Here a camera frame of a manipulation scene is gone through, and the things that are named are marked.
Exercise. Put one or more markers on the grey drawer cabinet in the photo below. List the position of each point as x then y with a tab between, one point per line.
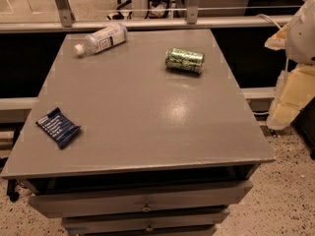
142	125

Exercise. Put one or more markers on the green soda can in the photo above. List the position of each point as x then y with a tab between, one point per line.
185	60

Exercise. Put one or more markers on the top grey drawer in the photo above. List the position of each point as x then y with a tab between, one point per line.
141	199

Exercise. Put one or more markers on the grey drawer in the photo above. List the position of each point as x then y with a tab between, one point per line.
141	199
147	221

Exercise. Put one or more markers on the clear plastic bottle white cap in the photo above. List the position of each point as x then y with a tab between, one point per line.
103	39

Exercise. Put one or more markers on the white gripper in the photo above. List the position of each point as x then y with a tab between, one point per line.
302	38

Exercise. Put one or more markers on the blue rxbar blueberry wrapper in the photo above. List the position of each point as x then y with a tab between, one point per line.
58	127

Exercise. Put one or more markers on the black caster wheel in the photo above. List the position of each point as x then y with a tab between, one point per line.
11	191

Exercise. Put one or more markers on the metal railing frame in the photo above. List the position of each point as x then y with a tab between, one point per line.
89	15

